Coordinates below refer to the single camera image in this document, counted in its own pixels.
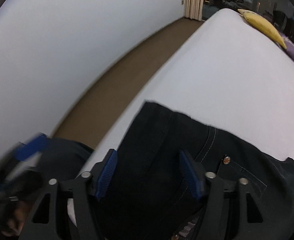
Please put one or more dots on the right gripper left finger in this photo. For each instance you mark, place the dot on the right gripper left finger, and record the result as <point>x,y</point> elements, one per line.
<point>72,209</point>

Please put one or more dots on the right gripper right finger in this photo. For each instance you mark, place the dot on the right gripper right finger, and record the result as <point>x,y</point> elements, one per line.
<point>236,202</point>

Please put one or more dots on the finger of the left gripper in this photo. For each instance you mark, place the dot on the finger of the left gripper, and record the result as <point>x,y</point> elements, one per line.
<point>34,145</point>

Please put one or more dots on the black denim pants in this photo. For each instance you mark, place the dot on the black denim pants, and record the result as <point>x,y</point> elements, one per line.
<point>173,177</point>

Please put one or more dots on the operator left hand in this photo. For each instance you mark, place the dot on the operator left hand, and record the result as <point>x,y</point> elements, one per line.
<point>16,218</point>

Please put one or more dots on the white mattress bed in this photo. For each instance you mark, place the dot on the white mattress bed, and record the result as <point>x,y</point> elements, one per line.
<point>229,76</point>

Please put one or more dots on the yellow cushion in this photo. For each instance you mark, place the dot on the yellow cushion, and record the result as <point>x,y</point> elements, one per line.
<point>263,25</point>

